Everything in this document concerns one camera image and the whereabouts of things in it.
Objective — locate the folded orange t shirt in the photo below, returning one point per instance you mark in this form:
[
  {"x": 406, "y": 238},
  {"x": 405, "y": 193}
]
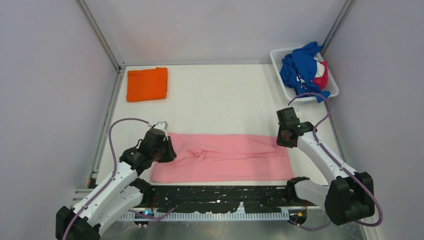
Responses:
[{"x": 147, "y": 84}]

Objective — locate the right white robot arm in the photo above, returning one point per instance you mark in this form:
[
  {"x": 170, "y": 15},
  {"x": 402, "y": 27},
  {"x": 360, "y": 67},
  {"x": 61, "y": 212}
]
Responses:
[{"x": 348, "y": 196}]

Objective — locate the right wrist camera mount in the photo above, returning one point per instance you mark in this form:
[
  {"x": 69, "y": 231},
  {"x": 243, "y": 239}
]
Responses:
[{"x": 298, "y": 112}]

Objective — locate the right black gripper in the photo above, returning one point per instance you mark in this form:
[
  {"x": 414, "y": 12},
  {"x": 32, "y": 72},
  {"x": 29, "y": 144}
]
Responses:
[{"x": 280, "y": 142}]

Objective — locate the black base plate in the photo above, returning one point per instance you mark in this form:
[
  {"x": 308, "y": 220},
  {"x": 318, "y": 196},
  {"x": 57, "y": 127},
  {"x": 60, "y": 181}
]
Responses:
[{"x": 219, "y": 199}]

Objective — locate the red white t shirt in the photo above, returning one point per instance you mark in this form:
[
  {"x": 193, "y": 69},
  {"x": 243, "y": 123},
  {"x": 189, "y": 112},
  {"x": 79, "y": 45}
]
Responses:
[{"x": 322, "y": 74}]

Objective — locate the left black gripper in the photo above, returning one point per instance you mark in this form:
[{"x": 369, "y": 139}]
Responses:
[{"x": 171, "y": 154}]

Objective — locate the blue t shirt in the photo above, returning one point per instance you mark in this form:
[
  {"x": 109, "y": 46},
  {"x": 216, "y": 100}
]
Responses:
[{"x": 299, "y": 69}]

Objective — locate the white slotted cable duct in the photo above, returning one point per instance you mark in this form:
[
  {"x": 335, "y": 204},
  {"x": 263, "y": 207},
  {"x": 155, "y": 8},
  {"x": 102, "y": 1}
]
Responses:
[{"x": 239, "y": 215}]

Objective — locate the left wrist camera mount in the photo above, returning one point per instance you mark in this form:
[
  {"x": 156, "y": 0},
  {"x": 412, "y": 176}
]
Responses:
[{"x": 162, "y": 126}]

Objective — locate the white plastic basket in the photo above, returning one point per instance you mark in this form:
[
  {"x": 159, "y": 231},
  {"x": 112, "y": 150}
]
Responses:
[{"x": 277, "y": 56}]

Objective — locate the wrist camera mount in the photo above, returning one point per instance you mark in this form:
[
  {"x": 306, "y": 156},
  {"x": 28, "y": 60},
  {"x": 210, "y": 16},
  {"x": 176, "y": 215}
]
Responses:
[
  {"x": 162, "y": 126},
  {"x": 298, "y": 112}
]

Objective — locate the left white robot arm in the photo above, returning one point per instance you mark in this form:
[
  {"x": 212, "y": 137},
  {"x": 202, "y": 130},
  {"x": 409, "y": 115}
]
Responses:
[{"x": 122, "y": 190}]

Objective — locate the pink t shirt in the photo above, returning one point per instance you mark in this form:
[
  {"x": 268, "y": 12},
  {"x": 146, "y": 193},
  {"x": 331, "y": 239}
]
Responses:
[{"x": 223, "y": 158}]

